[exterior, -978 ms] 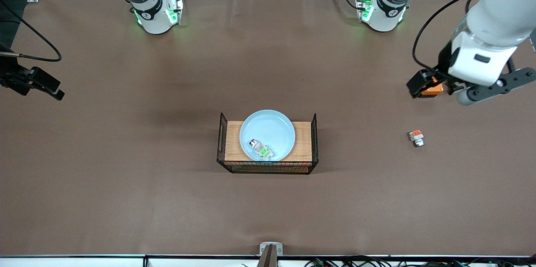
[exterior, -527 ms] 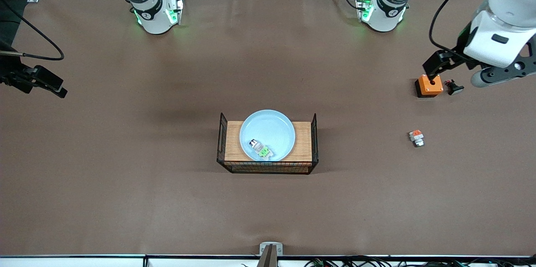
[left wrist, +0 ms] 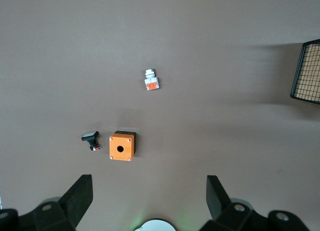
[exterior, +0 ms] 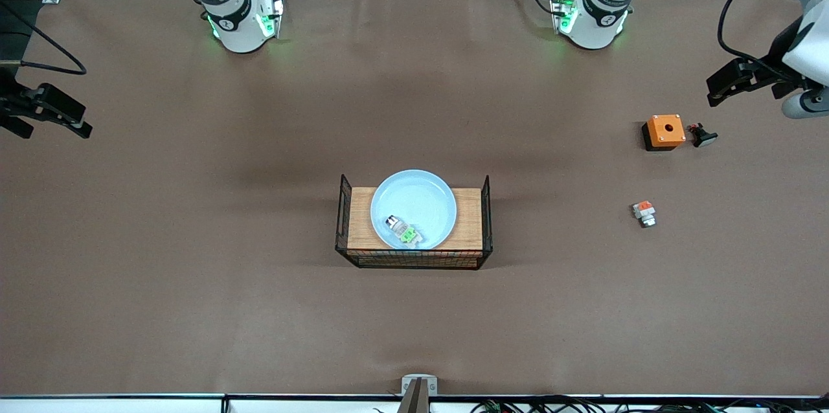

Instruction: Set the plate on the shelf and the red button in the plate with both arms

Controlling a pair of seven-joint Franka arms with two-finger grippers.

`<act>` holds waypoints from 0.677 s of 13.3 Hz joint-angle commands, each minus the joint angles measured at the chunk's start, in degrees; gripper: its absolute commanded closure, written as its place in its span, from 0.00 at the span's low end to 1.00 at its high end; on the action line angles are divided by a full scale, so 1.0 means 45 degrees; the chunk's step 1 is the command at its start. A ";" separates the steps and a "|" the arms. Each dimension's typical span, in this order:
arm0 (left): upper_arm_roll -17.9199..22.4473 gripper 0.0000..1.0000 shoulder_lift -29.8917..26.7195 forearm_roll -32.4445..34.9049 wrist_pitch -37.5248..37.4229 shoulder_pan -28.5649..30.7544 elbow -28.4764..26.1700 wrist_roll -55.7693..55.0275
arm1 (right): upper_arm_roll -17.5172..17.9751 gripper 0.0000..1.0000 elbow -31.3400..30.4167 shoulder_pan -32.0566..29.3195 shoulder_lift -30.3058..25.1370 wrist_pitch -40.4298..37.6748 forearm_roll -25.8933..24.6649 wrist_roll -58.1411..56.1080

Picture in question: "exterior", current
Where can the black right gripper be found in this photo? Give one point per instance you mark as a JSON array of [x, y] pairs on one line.
[[13, 104]]

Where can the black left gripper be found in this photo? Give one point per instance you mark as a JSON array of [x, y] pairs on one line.
[[774, 64]]

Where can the light blue round plate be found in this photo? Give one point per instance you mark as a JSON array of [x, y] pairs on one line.
[[421, 199]]

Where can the white red button module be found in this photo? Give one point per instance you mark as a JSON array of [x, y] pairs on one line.
[[403, 230]]

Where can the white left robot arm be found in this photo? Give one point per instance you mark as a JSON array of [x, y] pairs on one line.
[[596, 31]]

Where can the black push button head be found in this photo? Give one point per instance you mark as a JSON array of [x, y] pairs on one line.
[[703, 138]]

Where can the white orange contact block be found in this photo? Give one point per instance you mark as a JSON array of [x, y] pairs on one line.
[[644, 213]]

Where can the white table edge profile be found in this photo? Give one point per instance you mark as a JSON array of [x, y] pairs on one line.
[[129, 406]]

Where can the wooden board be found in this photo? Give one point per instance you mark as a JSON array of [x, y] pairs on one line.
[[359, 219]]

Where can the brown table cover sheet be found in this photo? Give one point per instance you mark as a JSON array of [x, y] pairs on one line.
[[414, 109]]

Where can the orange button enclosure box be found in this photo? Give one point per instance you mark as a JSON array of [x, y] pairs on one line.
[[666, 131]]

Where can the grey metal clamp bracket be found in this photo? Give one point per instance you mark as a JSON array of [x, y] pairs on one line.
[[407, 387]]

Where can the dark camera pole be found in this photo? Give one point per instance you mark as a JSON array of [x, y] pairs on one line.
[[414, 403]]

